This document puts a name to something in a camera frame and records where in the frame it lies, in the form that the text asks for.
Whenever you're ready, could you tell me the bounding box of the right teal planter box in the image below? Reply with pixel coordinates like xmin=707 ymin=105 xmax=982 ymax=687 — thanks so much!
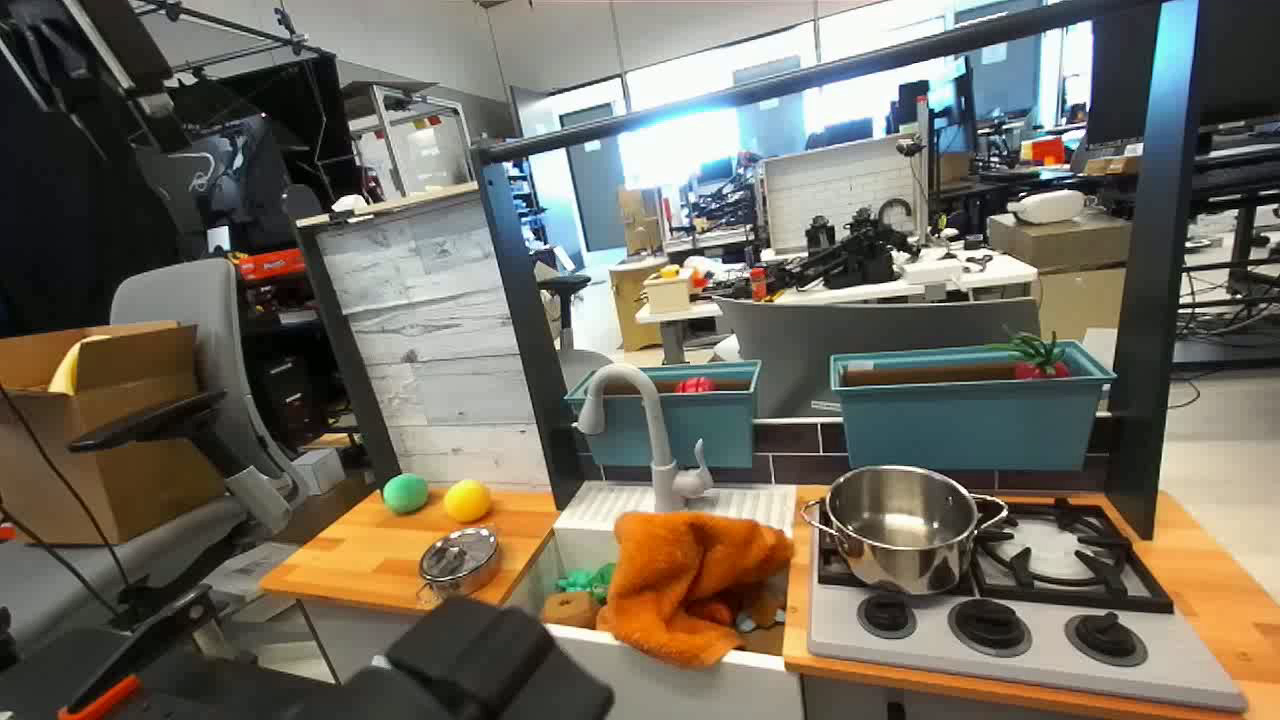
xmin=828 ymin=346 xmax=1111 ymax=474

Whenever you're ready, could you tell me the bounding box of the black padded object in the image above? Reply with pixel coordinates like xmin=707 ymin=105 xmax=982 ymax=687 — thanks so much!
xmin=383 ymin=593 xmax=619 ymax=720

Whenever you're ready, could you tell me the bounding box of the black stove grate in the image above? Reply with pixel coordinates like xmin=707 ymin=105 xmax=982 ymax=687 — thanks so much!
xmin=814 ymin=494 xmax=1178 ymax=616

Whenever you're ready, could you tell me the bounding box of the orange towel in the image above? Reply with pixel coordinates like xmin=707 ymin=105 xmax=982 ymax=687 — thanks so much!
xmin=598 ymin=512 xmax=792 ymax=669

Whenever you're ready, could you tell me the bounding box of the green plush ball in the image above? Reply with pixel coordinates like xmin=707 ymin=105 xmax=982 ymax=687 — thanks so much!
xmin=379 ymin=474 xmax=426 ymax=516

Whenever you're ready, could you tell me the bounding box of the grey toy stove top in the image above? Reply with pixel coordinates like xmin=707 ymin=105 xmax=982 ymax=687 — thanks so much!
xmin=807 ymin=532 xmax=1249 ymax=715

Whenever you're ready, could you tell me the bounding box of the green toy in sink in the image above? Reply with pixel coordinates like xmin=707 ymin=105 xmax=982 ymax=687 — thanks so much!
xmin=557 ymin=566 xmax=615 ymax=600

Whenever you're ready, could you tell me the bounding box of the brown toy in sink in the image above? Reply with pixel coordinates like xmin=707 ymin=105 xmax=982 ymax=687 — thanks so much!
xmin=541 ymin=593 xmax=598 ymax=630

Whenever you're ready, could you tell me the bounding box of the white sink basin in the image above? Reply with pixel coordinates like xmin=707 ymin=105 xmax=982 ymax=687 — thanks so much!
xmin=509 ymin=482 xmax=802 ymax=720

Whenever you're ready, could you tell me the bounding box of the grey sink faucet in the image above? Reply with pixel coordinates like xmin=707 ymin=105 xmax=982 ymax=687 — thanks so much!
xmin=575 ymin=363 xmax=710 ymax=512

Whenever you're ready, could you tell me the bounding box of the stainless steel pot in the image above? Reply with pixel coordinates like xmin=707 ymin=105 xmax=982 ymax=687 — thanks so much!
xmin=802 ymin=463 xmax=1006 ymax=595

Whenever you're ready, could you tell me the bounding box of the cardboard box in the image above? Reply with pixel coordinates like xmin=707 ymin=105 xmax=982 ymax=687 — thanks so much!
xmin=0 ymin=319 xmax=220 ymax=544

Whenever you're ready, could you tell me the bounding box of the teal planter box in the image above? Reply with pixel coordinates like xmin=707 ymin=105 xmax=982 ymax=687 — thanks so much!
xmin=586 ymin=362 xmax=758 ymax=469
xmin=828 ymin=346 xmax=1111 ymax=474

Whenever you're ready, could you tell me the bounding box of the black metal frame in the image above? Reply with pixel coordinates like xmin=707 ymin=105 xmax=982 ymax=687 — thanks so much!
xmin=472 ymin=0 xmax=1215 ymax=540

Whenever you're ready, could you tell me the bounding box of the yellow plush ball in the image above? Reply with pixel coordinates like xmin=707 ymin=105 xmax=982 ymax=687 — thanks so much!
xmin=444 ymin=482 xmax=490 ymax=525

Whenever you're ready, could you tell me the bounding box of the left teal planter box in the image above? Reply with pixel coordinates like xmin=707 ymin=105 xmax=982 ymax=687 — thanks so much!
xmin=586 ymin=362 xmax=758 ymax=469

